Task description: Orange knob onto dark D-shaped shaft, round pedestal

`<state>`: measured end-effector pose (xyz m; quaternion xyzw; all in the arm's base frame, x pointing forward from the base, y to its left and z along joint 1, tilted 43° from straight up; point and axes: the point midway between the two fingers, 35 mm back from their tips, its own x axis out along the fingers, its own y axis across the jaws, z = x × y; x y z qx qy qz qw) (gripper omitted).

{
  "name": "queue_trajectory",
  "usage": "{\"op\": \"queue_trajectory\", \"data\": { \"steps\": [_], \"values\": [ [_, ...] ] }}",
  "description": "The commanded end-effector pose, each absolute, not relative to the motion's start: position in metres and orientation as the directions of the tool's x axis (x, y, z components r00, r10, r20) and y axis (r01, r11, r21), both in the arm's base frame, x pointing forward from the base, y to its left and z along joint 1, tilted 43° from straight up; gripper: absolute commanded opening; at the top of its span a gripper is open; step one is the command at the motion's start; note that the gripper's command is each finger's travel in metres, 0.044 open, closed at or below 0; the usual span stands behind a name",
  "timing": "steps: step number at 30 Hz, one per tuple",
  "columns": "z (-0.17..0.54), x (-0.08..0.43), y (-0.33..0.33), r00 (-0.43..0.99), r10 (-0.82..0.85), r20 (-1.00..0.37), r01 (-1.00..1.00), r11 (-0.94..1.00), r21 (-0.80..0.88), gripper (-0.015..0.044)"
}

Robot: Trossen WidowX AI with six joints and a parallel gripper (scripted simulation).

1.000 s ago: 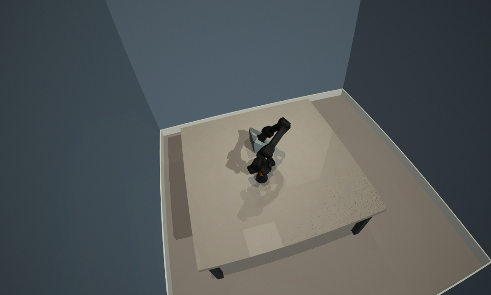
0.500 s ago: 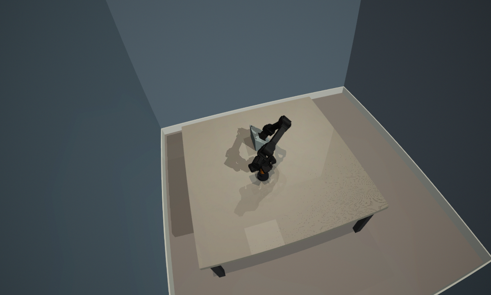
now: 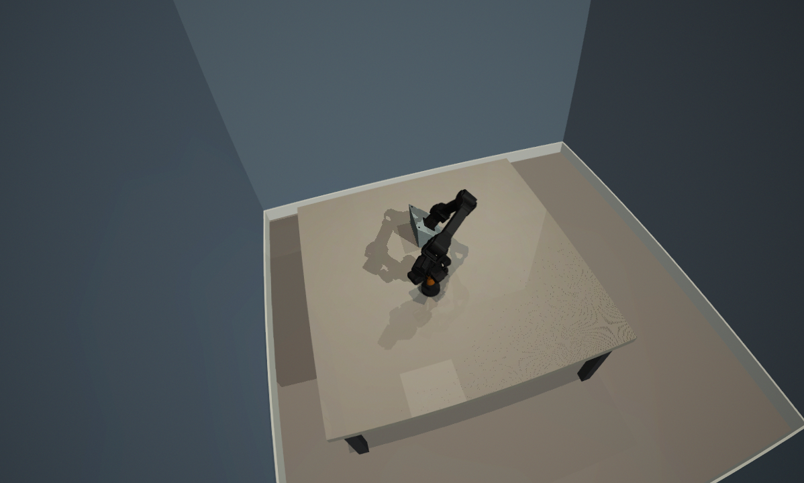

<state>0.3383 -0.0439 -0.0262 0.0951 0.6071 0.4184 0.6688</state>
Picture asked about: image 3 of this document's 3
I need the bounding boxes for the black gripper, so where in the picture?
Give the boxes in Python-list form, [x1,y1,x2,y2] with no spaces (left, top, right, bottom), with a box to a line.
[407,255,451,285]

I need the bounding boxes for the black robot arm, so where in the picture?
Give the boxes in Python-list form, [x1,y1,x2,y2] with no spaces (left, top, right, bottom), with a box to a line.
[411,189,477,284]

